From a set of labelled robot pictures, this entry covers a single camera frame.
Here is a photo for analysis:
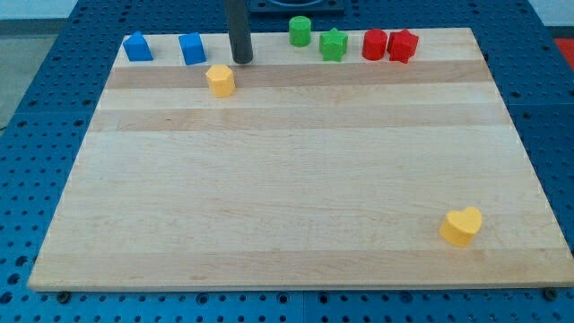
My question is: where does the green cylinder block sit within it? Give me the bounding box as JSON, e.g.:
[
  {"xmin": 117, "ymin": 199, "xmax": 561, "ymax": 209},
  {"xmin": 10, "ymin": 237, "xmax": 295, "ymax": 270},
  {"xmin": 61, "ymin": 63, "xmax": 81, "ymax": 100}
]
[{"xmin": 289, "ymin": 15, "xmax": 312, "ymax": 48}]

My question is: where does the red star block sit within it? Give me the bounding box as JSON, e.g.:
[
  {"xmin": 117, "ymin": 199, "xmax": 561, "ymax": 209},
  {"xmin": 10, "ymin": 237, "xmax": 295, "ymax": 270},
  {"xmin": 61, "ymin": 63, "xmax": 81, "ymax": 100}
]
[{"xmin": 387, "ymin": 29, "xmax": 419, "ymax": 64}]

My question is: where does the green star block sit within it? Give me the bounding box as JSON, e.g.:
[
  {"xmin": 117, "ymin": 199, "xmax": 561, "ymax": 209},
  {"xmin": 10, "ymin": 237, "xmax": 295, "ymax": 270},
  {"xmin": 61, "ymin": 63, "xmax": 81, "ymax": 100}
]
[{"xmin": 319, "ymin": 28, "xmax": 349, "ymax": 62}]

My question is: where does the yellow hexagon block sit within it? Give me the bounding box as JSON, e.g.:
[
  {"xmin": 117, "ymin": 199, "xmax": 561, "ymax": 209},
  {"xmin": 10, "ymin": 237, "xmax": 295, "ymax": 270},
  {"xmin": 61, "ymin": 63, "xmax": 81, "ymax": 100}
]
[{"xmin": 205, "ymin": 65, "xmax": 236, "ymax": 98}]

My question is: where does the red cylinder block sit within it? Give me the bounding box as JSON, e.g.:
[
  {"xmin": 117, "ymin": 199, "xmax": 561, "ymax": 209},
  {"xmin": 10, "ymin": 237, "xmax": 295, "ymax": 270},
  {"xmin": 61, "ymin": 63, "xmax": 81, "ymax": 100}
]
[{"xmin": 361, "ymin": 29, "xmax": 387, "ymax": 61}]

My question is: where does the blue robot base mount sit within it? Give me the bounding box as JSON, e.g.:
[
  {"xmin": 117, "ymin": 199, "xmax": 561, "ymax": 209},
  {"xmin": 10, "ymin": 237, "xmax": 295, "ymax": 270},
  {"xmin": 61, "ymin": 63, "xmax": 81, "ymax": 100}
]
[{"xmin": 248, "ymin": 0, "xmax": 346, "ymax": 13}]

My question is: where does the yellow heart block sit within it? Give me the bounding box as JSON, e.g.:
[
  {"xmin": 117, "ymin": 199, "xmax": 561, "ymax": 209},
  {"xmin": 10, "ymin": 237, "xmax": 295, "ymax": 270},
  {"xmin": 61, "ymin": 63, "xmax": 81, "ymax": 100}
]
[{"xmin": 439, "ymin": 206, "xmax": 483, "ymax": 248}]

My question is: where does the blue cube block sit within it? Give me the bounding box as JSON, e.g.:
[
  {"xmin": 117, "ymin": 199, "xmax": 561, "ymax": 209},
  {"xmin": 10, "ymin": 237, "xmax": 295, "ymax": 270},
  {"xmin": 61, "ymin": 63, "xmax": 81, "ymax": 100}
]
[{"xmin": 178, "ymin": 32, "xmax": 206, "ymax": 65}]

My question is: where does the wooden board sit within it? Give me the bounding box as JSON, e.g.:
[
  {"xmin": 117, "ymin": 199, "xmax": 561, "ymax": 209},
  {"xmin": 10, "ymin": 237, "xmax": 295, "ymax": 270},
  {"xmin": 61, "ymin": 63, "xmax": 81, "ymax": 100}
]
[{"xmin": 28, "ymin": 28, "xmax": 573, "ymax": 292}]

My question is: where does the blue triangle block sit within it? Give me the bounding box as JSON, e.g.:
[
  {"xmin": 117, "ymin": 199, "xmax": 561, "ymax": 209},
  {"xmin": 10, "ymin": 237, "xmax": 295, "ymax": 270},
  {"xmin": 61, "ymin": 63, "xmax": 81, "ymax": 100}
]
[{"xmin": 123, "ymin": 31, "xmax": 153, "ymax": 62}]

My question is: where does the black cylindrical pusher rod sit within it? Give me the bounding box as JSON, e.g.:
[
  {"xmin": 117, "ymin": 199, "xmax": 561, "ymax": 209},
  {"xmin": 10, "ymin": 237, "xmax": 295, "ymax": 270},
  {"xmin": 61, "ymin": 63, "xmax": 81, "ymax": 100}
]
[{"xmin": 223, "ymin": 0, "xmax": 253, "ymax": 65}]

